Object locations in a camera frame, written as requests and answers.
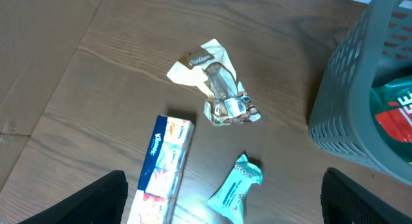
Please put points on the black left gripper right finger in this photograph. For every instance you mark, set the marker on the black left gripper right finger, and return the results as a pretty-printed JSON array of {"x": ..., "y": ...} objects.
[{"x": 344, "y": 201}]

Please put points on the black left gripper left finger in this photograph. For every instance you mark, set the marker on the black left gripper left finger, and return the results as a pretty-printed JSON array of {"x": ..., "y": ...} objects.
[{"x": 102, "y": 201}]

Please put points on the green instant coffee bag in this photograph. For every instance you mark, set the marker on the green instant coffee bag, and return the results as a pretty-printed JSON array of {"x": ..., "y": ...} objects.
[{"x": 390, "y": 107}]

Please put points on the mint green snack bar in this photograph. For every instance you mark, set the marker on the mint green snack bar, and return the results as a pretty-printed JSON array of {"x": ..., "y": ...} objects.
[{"x": 228, "y": 199}]

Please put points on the beige snack bag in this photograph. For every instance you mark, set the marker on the beige snack bag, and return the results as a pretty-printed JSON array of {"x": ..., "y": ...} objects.
[{"x": 208, "y": 67}]

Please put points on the multicolour tissue pack strip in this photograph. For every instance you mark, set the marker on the multicolour tissue pack strip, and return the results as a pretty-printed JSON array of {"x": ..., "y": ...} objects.
[{"x": 162, "y": 171}]

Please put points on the grey plastic lattice basket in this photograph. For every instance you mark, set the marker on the grey plastic lattice basket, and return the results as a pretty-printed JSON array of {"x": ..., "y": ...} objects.
[{"x": 374, "y": 52}]

